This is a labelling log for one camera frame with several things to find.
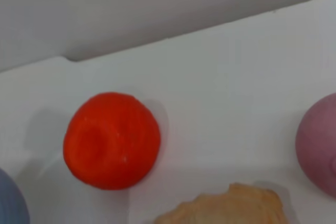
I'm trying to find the orange striped long bread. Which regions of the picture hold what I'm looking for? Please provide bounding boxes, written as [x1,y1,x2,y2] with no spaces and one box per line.
[153,181,290,224]

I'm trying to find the blue bowl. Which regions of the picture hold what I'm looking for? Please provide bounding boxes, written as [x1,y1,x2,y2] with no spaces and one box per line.
[0,167,30,224]

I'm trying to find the red pear toy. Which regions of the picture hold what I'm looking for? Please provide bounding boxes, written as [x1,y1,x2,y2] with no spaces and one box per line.
[62,91,162,191]

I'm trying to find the pink peach toy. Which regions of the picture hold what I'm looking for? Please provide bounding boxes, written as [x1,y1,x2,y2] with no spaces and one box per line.
[295,92,336,199]

